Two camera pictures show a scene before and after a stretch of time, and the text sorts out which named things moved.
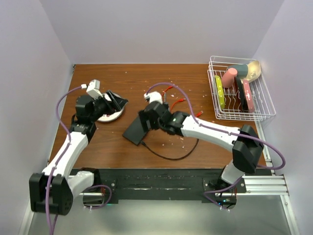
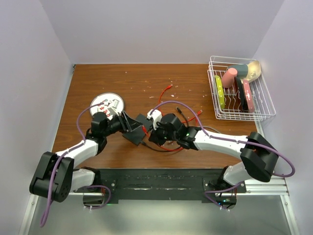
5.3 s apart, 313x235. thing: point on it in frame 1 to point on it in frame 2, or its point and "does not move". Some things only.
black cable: [167, 158] to [147, 147]
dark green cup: [242, 70] does not move
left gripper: [117, 103] to [126, 123]
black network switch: [136, 131] does not move
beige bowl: [254, 70] does not move
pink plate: [248, 95] does not move
